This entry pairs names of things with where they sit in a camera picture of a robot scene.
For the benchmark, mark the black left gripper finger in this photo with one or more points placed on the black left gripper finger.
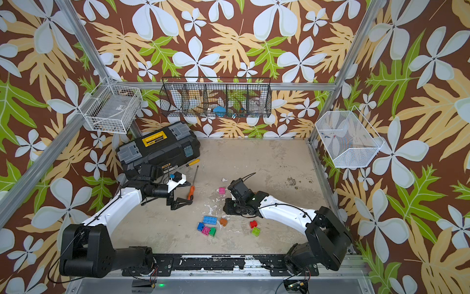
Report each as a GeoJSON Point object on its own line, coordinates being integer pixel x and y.
{"type": "Point", "coordinates": [185, 182]}
{"type": "Point", "coordinates": [179, 203]}

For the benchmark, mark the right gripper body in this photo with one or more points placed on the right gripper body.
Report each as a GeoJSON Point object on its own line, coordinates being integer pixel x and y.
{"type": "Point", "coordinates": [234, 207]}

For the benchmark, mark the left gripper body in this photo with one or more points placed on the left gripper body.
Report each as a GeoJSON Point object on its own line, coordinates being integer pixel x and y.
{"type": "Point", "coordinates": [171, 196]}

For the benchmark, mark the red square lego brick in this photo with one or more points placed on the red square lego brick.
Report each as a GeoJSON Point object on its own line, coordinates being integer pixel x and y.
{"type": "Point", "coordinates": [253, 224]}

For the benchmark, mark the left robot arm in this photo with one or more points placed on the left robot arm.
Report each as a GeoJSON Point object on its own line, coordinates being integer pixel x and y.
{"type": "Point", "coordinates": [87, 249]}

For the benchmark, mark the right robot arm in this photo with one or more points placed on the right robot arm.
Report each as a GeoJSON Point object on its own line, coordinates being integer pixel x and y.
{"type": "Point", "coordinates": [328, 239]}

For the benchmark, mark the brown lego brick front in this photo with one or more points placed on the brown lego brick front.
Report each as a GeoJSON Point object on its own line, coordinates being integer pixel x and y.
{"type": "Point", "coordinates": [223, 222]}

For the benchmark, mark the lime green lego brick front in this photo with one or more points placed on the lime green lego brick front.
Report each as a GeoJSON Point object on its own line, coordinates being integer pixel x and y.
{"type": "Point", "coordinates": [256, 231]}

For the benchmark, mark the light blue long lego brick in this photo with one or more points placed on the light blue long lego brick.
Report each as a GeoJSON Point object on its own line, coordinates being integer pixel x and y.
{"type": "Point", "coordinates": [210, 220]}

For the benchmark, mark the magenta lego brick front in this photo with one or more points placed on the magenta lego brick front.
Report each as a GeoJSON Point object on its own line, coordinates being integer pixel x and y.
{"type": "Point", "coordinates": [206, 231]}

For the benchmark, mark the dark green lego brick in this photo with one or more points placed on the dark green lego brick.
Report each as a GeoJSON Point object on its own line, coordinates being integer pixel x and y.
{"type": "Point", "coordinates": [212, 231]}

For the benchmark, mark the black deli toolbox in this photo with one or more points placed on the black deli toolbox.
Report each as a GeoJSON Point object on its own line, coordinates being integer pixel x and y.
{"type": "Point", "coordinates": [168, 148]}

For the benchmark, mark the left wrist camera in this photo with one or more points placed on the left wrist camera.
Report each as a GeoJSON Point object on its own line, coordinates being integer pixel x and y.
{"type": "Point", "coordinates": [175, 180]}

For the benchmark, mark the orange black handled screwdriver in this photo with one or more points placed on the orange black handled screwdriver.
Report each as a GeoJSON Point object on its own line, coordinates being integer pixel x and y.
{"type": "Point", "coordinates": [192, 188]}

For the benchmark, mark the small yellow handled screwdriver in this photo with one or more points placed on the small yellow handled screwdriver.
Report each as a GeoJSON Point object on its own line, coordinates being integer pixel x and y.
{"type": "Point", "coordinates": [192, 163]}

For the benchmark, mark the black wire basket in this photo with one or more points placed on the black wire basket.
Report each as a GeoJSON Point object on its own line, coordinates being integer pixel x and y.
{"type": "Point", "coordinates": [238, 97]}

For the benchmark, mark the white wire basket left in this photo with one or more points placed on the white wire basket left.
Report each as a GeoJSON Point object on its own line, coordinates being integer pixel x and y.
{"type": "Point", "coordinates": [111, 107]}

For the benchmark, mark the white wire basket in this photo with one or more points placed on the white wire basket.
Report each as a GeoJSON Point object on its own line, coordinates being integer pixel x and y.
{"type": "Point", "coordinates": [349, 138]}
{"type": "Point", "coordinates": [111, 107]}

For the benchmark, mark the white wire basket right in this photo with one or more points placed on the white wire basket right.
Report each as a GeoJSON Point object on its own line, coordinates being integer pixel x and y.
{"type": "Point", "coordinates": [349, 138]}

